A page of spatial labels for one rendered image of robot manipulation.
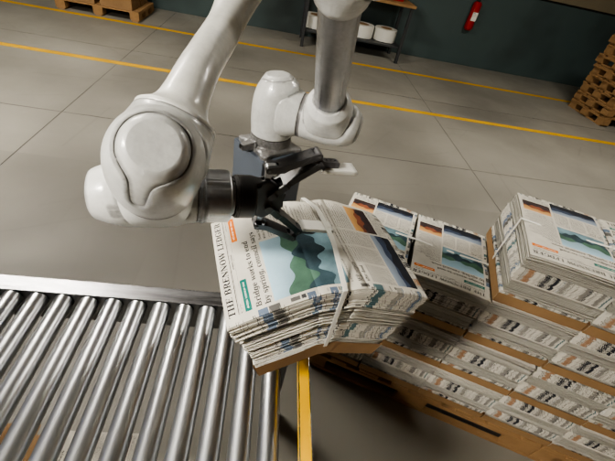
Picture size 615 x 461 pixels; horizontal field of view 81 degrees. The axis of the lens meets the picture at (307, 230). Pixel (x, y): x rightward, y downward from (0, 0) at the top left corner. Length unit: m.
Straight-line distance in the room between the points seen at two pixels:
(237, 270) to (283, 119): 0.69
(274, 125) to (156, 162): 0.96
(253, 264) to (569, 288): 0.99
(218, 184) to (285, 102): 0.74
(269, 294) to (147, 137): 0.39
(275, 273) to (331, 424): 1.23
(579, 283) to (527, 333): 0.28
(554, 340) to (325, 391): 0.99
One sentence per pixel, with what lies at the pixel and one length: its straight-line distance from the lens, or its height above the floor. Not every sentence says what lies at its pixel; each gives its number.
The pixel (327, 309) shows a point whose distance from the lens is 0.71.
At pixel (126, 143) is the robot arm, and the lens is 0.39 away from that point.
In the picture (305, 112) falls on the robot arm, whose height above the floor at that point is 1.20.
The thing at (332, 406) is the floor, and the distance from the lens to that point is 1.88.
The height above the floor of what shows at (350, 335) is 1.01.
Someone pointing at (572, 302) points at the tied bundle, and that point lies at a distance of 1.41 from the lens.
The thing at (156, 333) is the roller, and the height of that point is 0.79.
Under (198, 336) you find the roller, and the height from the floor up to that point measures 0.80.
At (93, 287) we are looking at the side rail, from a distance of 1.20.
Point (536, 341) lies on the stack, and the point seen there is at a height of 0.72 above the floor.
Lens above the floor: 1.69
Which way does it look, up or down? 40 degrees down
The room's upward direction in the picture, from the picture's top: 13 degrees clockwise
